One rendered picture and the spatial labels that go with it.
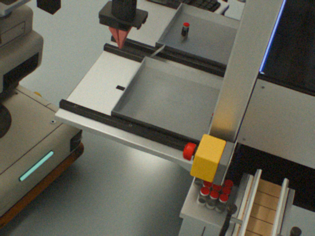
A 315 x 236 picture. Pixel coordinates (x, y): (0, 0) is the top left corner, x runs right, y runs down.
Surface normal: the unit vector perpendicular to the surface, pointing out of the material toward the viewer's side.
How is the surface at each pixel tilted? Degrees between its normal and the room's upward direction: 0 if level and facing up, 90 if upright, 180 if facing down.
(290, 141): 90
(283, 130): 90
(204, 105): 0
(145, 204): 0
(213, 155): 0
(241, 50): 90
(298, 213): 90
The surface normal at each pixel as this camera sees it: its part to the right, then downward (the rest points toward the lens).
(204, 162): -0.33, 0.63
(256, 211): 0.13, -0.71
